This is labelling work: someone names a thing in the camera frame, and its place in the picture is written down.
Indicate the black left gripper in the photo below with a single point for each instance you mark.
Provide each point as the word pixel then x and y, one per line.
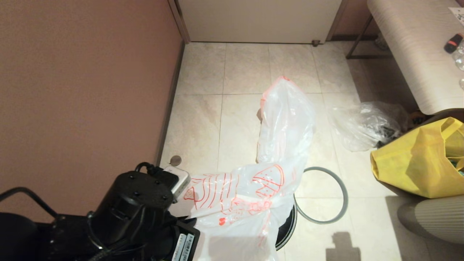
pixel 134 206

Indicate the new red-printed plastic bag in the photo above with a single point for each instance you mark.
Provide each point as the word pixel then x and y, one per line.
pixel 235 224

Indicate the black round trash bin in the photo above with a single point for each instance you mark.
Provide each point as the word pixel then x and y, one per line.
pixel 288 228

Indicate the white translucent plastic bag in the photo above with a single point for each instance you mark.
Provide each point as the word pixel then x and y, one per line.
pixel 286 119

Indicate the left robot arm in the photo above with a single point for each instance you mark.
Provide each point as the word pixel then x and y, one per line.
pixel 36 235

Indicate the crumpled clear plastic bag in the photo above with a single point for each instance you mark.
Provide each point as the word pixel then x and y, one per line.
pixel 362 121

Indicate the yellow fabric tote bag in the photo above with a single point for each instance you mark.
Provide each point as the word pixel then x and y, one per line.
pixel 417 163

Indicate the small round grey floor disc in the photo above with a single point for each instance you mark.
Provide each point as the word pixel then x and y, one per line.
pixel 175 160

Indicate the white door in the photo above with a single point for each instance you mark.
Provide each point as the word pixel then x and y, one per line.
pixel 259 21

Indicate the small metal door stop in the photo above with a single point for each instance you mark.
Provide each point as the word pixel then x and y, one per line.
pixel 315 42

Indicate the small green yellow package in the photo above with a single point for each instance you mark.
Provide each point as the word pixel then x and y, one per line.
pixel 417 117

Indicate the beige ribbed round stool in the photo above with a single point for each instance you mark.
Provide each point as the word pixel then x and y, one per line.
pixel 435 217

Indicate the wood-grain table top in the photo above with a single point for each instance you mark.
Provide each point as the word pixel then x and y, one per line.
pixel 409 47

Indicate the clear drinking glass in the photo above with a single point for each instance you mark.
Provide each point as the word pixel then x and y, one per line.
pixel 462 84
pixel 460 61

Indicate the white printed paper sheet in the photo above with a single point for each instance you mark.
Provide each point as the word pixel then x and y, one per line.
pixel 457 14

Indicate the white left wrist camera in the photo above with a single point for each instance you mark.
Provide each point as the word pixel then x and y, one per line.
pixel 179 183

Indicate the dark metal table leg frame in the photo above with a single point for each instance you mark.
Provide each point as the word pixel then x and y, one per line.
pixel 357 42

